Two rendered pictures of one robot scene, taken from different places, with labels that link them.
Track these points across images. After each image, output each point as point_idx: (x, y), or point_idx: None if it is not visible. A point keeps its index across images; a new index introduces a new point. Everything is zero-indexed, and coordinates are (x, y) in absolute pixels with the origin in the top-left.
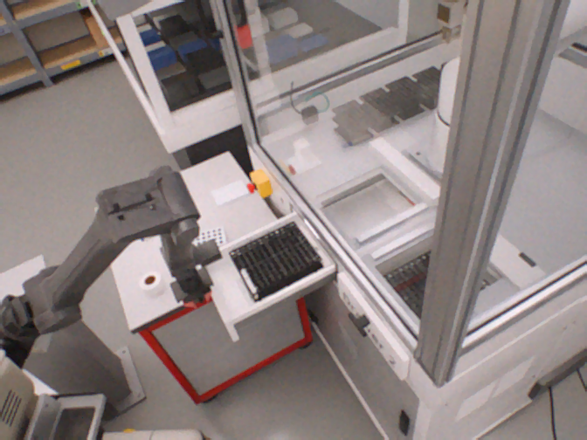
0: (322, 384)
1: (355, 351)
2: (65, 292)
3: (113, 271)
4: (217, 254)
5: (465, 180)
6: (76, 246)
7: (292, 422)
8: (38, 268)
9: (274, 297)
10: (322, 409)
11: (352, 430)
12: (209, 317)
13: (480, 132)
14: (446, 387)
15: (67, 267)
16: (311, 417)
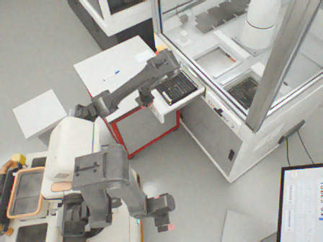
0: (185, 146)
1: (207, 127)
2: (119, 99)
3: (92, 95)
4: (158, 84)
5: (281, 52)
6: (130, 80)
7: (173, 163)
8: (52, 96)
9: (179, 103)
10: (187, 157)
11: (201, 165)
12: (140, 115)
13: (290, 37)
14: (257, 133)
15: (123, 88)
16: (182, 161)
